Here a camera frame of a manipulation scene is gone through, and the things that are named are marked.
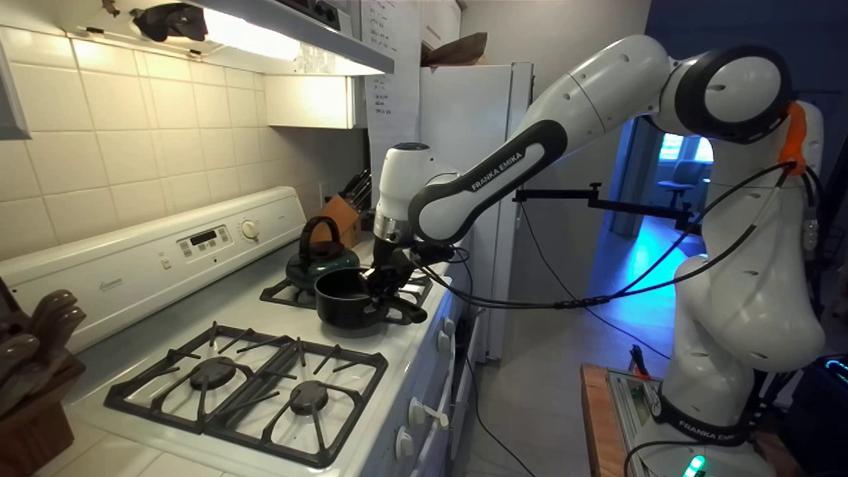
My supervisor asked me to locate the blue lit window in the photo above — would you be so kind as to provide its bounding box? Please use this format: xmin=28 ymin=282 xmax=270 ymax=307
xmin=656 ymin=131 xmax=716 ymax=166

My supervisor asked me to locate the thin black hanging cable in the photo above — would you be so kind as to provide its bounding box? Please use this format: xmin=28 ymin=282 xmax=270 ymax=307
xmin=516 ymin=205 xmax=675 ymax=364

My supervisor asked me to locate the knife block with brown handles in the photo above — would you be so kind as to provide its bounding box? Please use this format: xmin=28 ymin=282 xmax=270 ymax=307
xmin=0 ymin=282 xmax=87 ymax=477

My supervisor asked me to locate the dark green kettle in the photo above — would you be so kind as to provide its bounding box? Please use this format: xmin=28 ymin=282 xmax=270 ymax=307
xmin=284 ymin=213 xmax=365 ymax=290

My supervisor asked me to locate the white cabinet beside hood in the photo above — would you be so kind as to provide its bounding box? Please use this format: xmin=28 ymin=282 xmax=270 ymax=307
xmin=262 ymin=74 xmax=368 ymax=133

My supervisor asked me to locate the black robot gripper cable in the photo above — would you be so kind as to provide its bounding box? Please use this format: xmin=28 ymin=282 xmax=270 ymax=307
xmin=413 ymin=157 xmax=818 ymax=312

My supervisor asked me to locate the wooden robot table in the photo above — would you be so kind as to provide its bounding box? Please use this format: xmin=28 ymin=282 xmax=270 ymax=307
xmin=580 ymin=364 xmax=643 ymax=477

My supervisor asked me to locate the metal base plate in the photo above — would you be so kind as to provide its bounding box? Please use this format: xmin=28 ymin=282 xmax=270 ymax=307
xmin=607 ymin=368 xmax=668 ymax=446

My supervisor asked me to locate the black camera boom rod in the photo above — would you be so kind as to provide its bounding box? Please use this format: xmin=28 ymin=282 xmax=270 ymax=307
xmin=515 ymin=180 xmax=704 ymax=234

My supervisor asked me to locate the white panel with handwritten notes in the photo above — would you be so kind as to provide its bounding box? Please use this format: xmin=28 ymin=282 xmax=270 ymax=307
xmin=356 ymin=0 xmax=423 ymax=209

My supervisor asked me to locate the black cast iron stove grate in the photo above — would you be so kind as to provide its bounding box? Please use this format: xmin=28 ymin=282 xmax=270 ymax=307
xmin=104 ymin=321 xmax=391 ymax=471
xmin=258 ymin=268 xmax=434 ymax=328

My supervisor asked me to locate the black device under hood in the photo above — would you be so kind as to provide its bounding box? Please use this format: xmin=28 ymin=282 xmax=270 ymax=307
xmin=129 ymin=0 xmax=209 ymax=46

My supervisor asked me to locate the white gas stove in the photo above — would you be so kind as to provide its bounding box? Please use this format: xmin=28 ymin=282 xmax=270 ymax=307
xmin=0 ymin=184 xmax=484 ymax=477

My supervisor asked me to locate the knife block with black handles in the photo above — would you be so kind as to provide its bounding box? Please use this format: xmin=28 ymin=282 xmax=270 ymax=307
xmin=317 ymin=166 xmax=376 ymax=251

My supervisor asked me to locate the white range hood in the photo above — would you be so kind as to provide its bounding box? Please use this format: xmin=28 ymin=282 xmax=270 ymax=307
xmin=50 ymin=0 xmax=398 ymax=76

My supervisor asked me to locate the black pot with long handle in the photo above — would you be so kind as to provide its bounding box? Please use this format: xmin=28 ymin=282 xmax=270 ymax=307
xmin=313 ymin=268 xmax=413 ymax=332

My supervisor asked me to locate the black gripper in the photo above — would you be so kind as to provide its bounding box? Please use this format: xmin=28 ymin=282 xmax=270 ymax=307
xmin=368 ymin=237 xmax=419 ymax=307

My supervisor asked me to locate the black power cable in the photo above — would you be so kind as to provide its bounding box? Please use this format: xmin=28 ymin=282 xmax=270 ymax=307
xmin=444 ymin=262 xmax=541 ymax=477

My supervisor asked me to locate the white refrigerator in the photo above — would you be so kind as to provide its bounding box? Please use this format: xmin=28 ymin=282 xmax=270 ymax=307
xmin=419 ymin=62 xmax=537 ymax=365

